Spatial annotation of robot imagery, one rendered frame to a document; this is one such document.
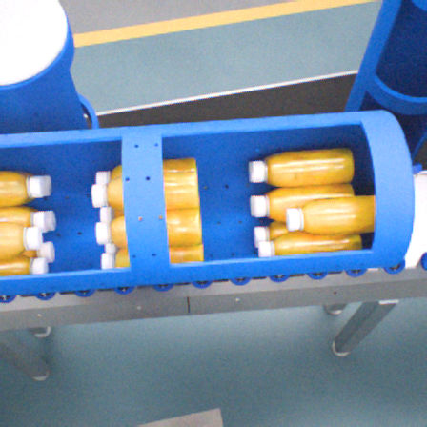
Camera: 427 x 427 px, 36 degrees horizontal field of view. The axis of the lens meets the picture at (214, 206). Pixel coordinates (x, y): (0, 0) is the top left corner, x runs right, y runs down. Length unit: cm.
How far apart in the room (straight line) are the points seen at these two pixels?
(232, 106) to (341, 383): 103
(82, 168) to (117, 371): 105
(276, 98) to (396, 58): 47
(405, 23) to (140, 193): 125
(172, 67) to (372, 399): 145
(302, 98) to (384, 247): 138
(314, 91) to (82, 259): 139
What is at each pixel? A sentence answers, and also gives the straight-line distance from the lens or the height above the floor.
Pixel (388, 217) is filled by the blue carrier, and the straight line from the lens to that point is 110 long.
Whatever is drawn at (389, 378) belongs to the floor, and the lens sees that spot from 228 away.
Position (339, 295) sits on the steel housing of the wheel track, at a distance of 139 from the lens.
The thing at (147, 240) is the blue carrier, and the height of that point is 119.
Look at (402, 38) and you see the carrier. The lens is 215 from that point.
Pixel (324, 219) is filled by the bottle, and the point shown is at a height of 113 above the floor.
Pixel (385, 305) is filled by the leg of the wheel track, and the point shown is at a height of 61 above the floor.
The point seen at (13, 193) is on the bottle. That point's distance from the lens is 122.
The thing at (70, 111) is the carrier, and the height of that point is 84.
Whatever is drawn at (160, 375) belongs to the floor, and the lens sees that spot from 221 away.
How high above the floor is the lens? 217
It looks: 66 degrees down
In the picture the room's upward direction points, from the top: 1 degrees clockwise
